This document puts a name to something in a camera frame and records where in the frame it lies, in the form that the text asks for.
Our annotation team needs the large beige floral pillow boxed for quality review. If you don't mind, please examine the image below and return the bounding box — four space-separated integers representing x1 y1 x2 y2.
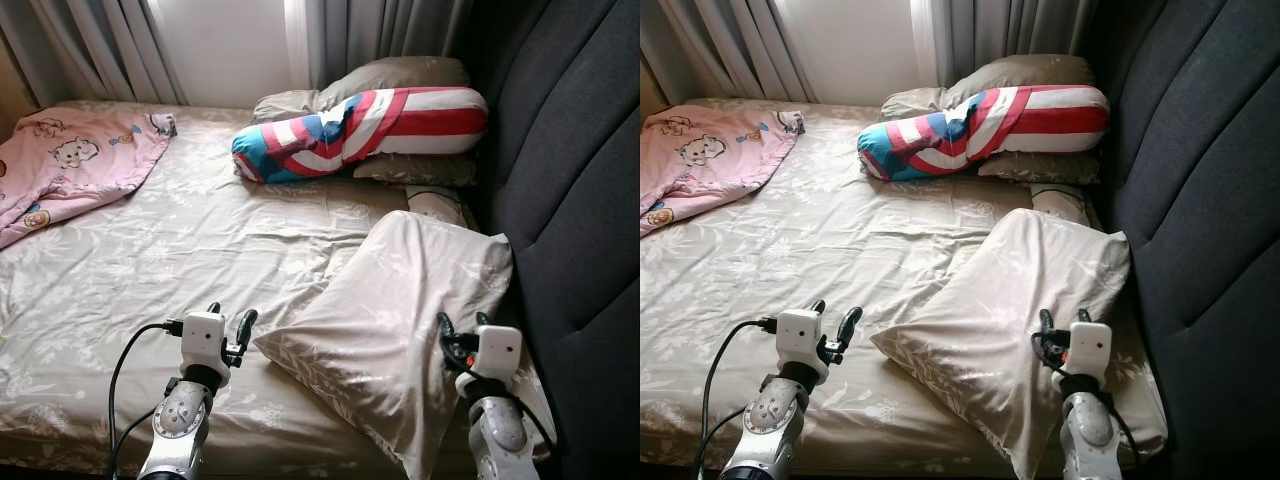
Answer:
870 208 1131 480
253 210 516 480

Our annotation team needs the bed with beige floral sheet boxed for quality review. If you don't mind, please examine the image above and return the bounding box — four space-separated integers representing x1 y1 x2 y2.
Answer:
0 98 561 476
640 97 1171 476

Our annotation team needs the small beige pillow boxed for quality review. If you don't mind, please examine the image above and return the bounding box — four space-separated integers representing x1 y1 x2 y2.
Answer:
1030 183 1093 226
405 185 469 229

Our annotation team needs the dark grey upholstered headboard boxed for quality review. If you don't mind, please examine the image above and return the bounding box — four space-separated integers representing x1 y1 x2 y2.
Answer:
1085 0 1280 480
465 0 641 480

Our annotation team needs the pink cartoon print blanket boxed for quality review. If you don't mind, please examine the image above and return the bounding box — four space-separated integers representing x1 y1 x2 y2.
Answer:
640 107 804 238
0 107 178 251

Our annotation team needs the red white blue bolster pillow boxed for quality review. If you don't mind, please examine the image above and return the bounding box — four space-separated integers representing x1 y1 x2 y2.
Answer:
857 84 1111 182
232 87 489 185

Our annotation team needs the grey curtain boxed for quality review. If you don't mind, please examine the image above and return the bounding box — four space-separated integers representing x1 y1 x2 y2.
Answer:
640 0 816 106
910 0 1101 86
285 0 476 91
0 0 186 111

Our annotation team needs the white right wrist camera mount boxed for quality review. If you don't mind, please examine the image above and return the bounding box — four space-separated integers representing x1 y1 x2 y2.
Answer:
460 325 524 396
1062 321 1113 379

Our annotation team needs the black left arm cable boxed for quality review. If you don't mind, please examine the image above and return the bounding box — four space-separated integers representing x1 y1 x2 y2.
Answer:
697 316 781 480
105 318 186 479

